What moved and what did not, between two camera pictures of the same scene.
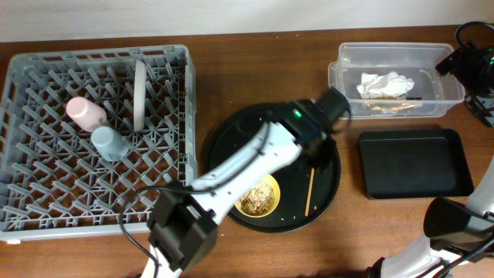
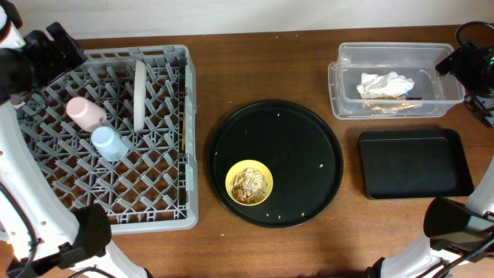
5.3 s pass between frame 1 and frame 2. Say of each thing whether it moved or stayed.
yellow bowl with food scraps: moved
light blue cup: stayed
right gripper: stayed
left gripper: moved
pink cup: stayed
